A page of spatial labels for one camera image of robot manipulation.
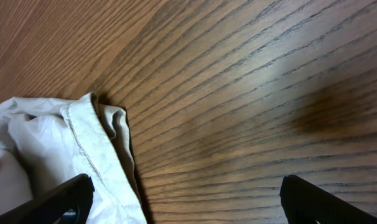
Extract beige khaki shorts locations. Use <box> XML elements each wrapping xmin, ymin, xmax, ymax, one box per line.
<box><xmin>0</xmin><ymin>93</ymin><xmax>146</xmax><ymax>223</ymax></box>

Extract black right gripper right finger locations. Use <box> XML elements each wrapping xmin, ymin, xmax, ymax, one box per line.
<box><xmin>279</xmin><ymin>175</ymin><xmax>377</xmax><ymax>224</ymax></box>

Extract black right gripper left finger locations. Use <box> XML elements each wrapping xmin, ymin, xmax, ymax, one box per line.
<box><xmin>0</xmin><ymin>174</ymin><xmax>95</xmax><ymax>224</ymax></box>

